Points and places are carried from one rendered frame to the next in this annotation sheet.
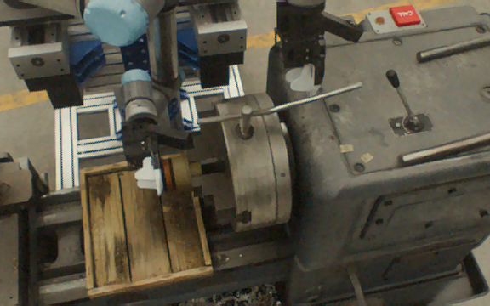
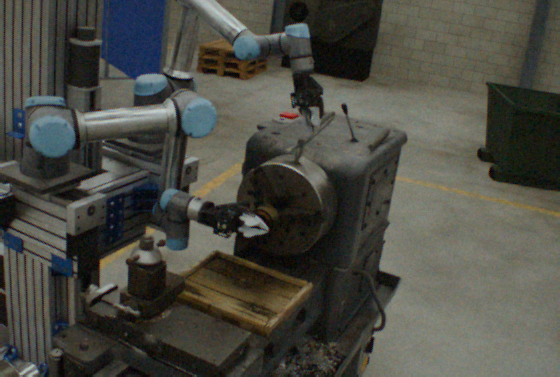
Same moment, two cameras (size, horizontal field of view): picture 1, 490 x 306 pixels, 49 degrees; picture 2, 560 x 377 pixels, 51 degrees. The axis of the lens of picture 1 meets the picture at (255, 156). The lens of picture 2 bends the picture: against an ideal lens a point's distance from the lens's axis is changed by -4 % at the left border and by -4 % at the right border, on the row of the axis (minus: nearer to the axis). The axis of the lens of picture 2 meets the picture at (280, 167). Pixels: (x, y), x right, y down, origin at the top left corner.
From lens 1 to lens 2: 1.57 m
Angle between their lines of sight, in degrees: 53
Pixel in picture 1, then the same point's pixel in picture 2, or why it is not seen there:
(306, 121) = (314, 153)
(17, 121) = not seen: outside the picture
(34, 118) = not seen: outside the picture
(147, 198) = (224, 280)
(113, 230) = (229, 302)
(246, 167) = (313, 178)
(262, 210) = (329, 207)
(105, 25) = (199, 119)
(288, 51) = (309, 97)
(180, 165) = (266, 208)
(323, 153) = (340, 157)
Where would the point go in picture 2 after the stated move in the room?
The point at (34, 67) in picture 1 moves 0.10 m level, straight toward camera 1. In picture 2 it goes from (87, 218) to (118, 224)
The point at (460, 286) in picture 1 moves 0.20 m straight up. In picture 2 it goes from (384, 290) to (393, 249)
